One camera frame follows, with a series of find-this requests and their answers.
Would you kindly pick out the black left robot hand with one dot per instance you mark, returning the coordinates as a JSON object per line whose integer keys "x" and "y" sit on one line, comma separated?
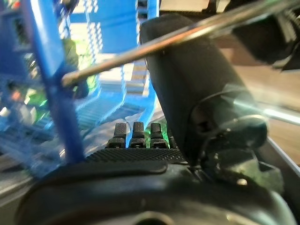
{"x": 269, "y": 39}

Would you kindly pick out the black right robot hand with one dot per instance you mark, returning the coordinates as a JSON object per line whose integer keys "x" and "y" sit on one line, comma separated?
{"x": 187, "y": 82}

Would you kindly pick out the blue plastic shopping basket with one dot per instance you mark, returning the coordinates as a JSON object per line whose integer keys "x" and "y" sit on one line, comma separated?
{"x": 50, "y": 54}

